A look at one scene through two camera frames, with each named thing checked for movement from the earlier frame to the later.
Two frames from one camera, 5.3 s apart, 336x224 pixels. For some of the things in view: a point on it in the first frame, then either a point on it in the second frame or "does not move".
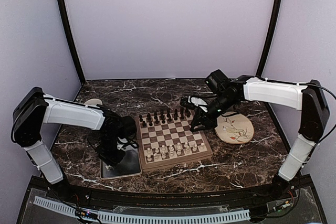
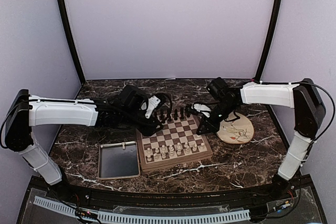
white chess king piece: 179,148 does not move
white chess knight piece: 157,156 does not move
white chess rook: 202,147 does not move
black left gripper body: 107,151 → 145,130
